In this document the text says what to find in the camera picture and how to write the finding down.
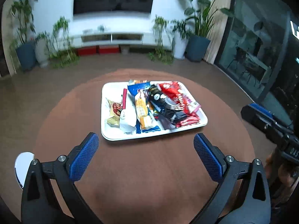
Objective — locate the red storage box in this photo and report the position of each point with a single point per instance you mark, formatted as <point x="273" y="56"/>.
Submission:
<point x="108" y="49"/>
<point x="85" y="51"/>

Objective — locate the beige curtain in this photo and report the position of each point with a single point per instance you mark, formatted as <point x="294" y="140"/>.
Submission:
<point x="216" y="33"/>

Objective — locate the plant in white pot right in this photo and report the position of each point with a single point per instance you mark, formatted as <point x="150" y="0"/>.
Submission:
<point x="171" y="38"/>

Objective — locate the orange snack bar packet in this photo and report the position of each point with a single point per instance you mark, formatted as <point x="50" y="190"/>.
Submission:
<point x="131" y="81"/>

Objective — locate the plant in blue pot left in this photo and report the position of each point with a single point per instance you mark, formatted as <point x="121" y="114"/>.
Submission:
<point x="24" y="31"/>

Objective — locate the plant in blue pot right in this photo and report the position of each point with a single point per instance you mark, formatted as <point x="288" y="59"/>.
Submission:
<point x="203" y="18"/>

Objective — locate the green white snack packet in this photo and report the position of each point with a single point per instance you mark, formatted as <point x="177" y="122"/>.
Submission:
<point x="115" y="112"/>

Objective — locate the white round stool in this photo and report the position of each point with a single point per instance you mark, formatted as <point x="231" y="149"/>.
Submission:
<point x="21" y="167"/>

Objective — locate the blue red snack packet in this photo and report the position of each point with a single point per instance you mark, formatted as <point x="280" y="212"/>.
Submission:
<point x="146" y="122"/>

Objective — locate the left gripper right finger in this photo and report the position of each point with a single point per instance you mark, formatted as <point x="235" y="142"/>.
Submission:
<point x="221" y="171"/>

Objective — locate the plant in white pot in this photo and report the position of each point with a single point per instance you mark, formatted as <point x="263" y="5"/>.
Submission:
<point x="171" y="38"/>
<point x="56" y="48"/>

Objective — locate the white TV console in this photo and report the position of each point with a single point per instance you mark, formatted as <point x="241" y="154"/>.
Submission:
<point x="114" y="38"/>

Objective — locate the white red snack bag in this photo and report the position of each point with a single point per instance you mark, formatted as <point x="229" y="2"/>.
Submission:
<point x="128" y="114"/>

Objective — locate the person's right hand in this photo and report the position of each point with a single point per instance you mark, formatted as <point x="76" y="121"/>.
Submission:
<point x="282" y="176"/>

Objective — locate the red storage box right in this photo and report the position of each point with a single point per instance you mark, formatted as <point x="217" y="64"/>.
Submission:
<point x="108" y="49"/>

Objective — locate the dark red chocolate packet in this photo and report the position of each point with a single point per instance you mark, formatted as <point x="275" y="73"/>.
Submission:
<point x="192" y="119"/>

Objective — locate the plant in blue pot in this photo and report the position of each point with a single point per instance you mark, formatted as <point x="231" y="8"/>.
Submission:
<point x="24" y="31"/>
<point x="203" y="18"/>

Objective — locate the plant in white pot left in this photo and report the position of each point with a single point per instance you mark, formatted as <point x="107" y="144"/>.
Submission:
<point x="56" y="48"/>

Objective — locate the red storage box left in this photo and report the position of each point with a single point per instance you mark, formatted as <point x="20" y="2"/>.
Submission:
<point x="85" y="51"/>

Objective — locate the black cookie packet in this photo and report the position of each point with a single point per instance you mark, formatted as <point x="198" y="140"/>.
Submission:
<point x="170" y="114"/>

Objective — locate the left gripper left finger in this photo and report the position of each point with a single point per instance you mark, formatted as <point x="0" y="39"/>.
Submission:
<point x="71" y="170"/>

